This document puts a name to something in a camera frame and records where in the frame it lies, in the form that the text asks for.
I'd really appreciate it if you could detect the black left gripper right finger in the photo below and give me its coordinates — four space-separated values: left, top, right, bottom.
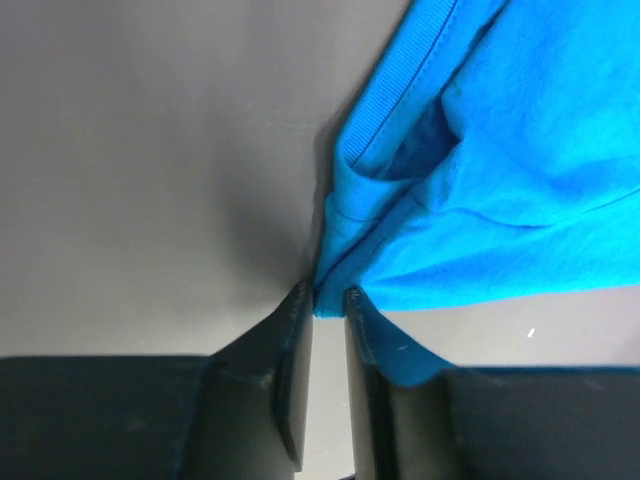
344 287 639 479

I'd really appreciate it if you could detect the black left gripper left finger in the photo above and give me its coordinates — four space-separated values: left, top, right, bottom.
1 282 313 479

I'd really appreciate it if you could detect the blue t shirt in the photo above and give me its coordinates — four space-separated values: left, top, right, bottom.
312 0 640 321

